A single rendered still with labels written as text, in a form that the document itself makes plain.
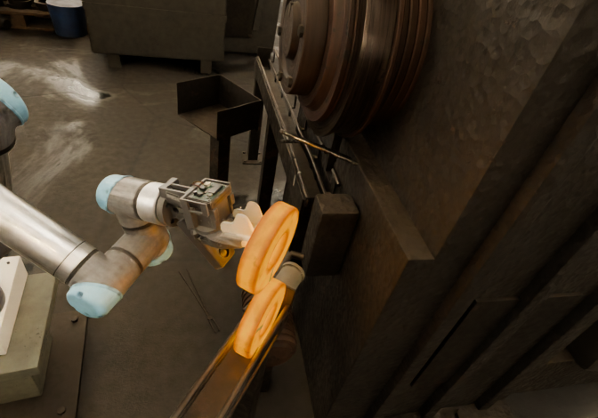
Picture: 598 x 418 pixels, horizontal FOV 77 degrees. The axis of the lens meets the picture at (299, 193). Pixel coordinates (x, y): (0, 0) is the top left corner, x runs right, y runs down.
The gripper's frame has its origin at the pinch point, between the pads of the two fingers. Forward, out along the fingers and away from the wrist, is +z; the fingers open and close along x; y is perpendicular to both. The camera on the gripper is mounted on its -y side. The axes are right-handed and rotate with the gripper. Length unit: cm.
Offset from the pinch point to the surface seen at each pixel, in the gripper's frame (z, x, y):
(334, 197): -0.8, 32.2, -12.4
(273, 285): -2.5, 2.8, -14.2
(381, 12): 8.5, 33.4, 28.9
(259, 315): -2.0, -4.0, -15.0
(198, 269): -72, 50, -76
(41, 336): -71, -11, -46
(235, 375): -6.1, -9.3, -28.1
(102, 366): -74, -1, -76
